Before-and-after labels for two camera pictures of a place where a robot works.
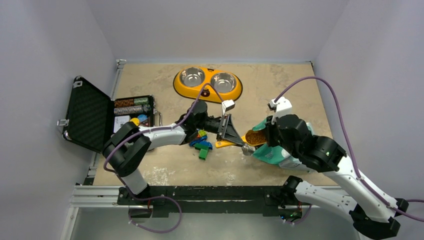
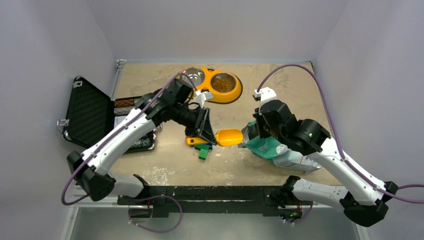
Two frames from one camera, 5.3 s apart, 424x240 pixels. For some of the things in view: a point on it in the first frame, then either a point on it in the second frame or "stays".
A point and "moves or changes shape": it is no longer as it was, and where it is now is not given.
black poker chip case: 92,118 stays
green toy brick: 204,149 stays
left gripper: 228,131 -> 204,128
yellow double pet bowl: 189,82 stays
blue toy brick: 206,143 stays
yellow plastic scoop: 252,138 moves or changes shape
